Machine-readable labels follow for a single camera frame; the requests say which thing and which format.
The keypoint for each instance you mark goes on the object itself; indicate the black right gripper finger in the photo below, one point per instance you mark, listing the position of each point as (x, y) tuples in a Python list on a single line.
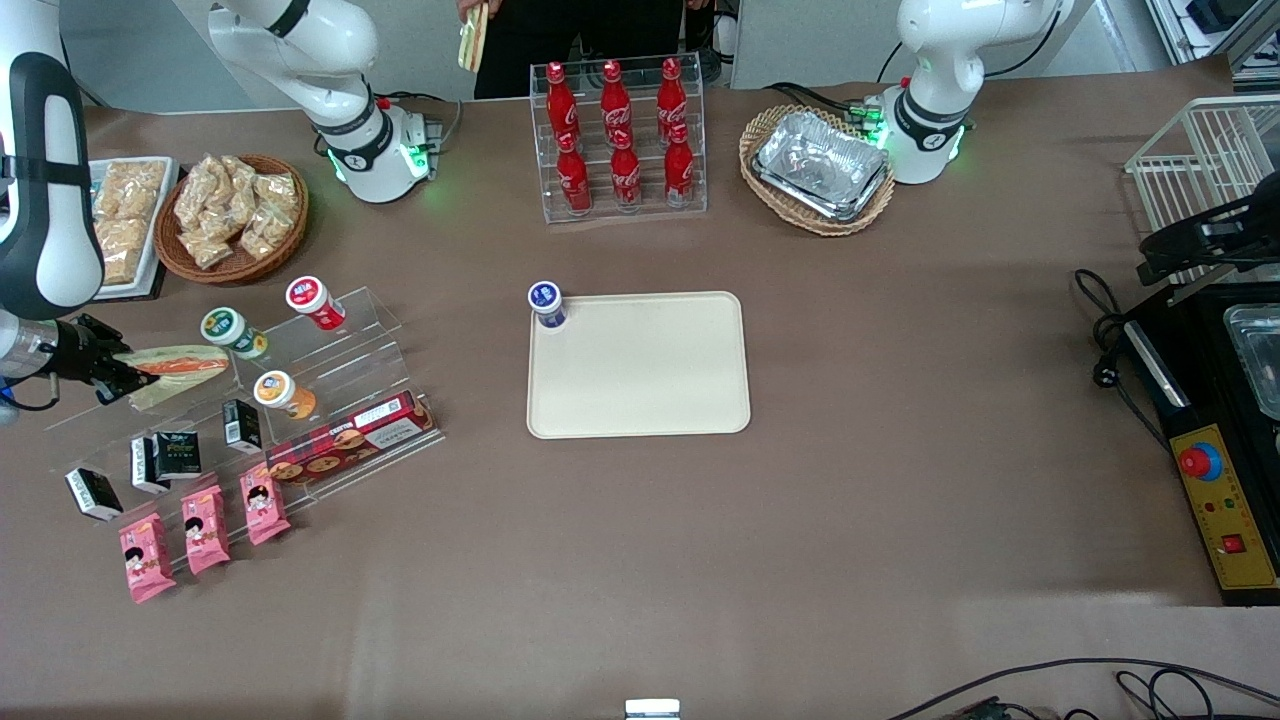
[(118, 390), (135, 370)]

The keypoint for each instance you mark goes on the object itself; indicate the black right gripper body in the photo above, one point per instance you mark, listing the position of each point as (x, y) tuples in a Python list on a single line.
[(72, 353)]

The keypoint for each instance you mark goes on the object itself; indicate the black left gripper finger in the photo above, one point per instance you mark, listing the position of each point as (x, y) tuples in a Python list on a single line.
[(1175, 268), (1175, 243)]

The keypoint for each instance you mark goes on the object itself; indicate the triangle sandwich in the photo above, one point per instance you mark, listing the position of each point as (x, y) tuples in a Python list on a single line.
[(180, 365)]

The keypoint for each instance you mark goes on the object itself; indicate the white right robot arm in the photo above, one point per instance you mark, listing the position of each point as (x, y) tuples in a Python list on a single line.
[(340, 110)]

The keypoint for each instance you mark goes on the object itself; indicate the cream plastic tray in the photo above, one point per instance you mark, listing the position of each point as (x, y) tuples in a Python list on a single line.
[(640, 365)]

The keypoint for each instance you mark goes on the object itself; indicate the person hand holding sandwich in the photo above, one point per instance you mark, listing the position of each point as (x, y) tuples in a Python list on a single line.
[(470, 8)]

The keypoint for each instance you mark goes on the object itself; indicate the black sealing machine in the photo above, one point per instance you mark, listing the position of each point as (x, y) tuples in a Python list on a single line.
[(1165, 330)]

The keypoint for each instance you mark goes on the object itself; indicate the small black drink carton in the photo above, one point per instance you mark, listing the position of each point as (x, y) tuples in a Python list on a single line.
[(241, 425), (145, 466), (93, 494)]

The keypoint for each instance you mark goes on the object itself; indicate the black green drink carton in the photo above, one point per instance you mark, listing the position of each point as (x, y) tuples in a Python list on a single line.
[(179, 455)]

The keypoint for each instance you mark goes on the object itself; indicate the wrapped rice cracker block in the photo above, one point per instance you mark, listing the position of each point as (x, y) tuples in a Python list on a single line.
[(120, 268), (132, 188), (122, 236)]

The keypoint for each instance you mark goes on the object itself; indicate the green lid yogurt cup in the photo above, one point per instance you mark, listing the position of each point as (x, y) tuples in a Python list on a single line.
[(232, 332)]

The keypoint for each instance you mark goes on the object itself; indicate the metal pan in machine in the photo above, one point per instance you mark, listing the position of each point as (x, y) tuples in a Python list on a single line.
[(1258, 350)]

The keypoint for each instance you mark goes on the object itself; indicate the white rectangular snack dish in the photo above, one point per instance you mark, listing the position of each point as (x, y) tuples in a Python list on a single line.
[(155, 240)]

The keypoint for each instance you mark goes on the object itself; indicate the brown wicker snack basket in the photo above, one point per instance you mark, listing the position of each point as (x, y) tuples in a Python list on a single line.
[(235, 268)]

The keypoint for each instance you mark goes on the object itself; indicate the clear bag of crackers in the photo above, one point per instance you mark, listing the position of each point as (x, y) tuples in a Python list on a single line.
[(278, 192), (207, 246), (238, 185), (195, 192), (266, 232)]

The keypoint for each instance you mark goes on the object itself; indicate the orange lid yogurt cup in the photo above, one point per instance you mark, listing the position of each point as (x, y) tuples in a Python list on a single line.
[(283, 393)]

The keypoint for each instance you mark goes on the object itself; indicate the pink snack pack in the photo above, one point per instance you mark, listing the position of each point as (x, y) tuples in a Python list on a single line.
[(205, 529), (146, 557), (264, 505)]

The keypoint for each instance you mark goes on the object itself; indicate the red lid yogurt cup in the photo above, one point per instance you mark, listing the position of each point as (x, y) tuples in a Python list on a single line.
[(314, 302)]

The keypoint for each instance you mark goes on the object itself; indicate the red emergency stop button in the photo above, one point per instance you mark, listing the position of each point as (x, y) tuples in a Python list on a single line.
[(1199, 462)]

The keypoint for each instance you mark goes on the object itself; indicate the red cookie box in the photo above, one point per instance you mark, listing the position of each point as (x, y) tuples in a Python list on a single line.
[(350, 438)]

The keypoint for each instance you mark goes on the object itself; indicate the clear acrylic stepped shelf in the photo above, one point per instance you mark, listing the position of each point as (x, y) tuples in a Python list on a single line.
[(370, 330)]

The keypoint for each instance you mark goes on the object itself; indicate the stacked aluminium foil containers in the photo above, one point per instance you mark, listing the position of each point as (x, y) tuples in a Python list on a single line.
[(822, 165)]

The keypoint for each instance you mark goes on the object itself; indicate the light wicker basket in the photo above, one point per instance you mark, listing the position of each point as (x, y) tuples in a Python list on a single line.
[(770, 200)]

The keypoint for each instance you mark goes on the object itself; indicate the blue lid yogurt cup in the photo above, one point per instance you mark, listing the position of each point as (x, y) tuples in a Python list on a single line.
[(547, 303)]

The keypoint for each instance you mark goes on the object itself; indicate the red cola bottle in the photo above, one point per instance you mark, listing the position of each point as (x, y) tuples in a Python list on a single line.
[(560, 100), (671, 95), (614, 98), (574, 178), (679, 168), (626, 175)]

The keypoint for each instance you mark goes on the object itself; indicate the clear acrylic bottle rack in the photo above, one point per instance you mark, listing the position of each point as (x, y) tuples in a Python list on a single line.
[(620, 205)]

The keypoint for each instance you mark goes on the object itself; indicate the person in black clothes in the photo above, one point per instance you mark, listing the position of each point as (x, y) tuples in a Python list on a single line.
[(590, 35)]

